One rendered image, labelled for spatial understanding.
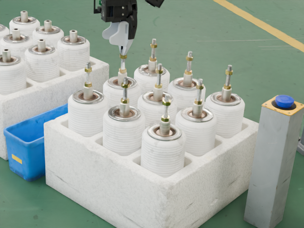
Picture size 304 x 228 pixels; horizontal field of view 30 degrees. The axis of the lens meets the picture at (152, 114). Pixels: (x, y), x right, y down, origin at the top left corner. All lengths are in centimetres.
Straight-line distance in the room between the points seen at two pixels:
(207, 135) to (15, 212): 49
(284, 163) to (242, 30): 147
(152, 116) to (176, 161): 17
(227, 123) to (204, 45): 112
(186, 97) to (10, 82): 47
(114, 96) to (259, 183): 41
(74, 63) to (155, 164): 58
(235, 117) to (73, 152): 40
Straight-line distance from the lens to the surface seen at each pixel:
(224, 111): 136
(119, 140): 127
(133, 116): 127
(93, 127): 135
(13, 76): 155
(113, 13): 132
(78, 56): 168
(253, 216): 139
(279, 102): 124
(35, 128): 157
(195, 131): 128
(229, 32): 264
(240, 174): 145
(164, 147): 119
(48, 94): 160
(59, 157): 140
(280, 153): 127
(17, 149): 148
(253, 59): 237
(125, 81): 125
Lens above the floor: 85
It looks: 28 degrees down
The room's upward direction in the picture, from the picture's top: 4 degrees clockwise
